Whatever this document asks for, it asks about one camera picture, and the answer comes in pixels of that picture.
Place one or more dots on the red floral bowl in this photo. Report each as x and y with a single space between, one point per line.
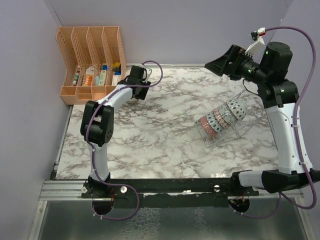
207 127

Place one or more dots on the dark blue patterned bowl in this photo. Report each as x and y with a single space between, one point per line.
220 119

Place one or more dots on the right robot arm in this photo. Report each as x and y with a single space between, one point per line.
280 100

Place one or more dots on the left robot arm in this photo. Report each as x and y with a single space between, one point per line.
97 126

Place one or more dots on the light blue patterned bowl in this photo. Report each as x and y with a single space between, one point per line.
214 123

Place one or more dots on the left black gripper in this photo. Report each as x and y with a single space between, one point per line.
145 85

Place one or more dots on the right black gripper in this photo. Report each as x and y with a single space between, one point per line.
234 54

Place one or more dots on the grey white patterned bowl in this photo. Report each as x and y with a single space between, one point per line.
227 115

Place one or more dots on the aluminium frame rail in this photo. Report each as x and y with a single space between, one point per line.
61 190

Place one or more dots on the pink patterned bowl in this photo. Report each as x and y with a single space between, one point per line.
133 100

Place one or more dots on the black mounting base rail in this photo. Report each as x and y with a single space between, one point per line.
164 192

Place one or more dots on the white wire dish rack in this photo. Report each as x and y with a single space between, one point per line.
255 114

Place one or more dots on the orange plastic file organizer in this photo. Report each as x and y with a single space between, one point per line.
94 58

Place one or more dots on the white diamond patterned bowl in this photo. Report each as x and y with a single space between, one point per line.
238 108

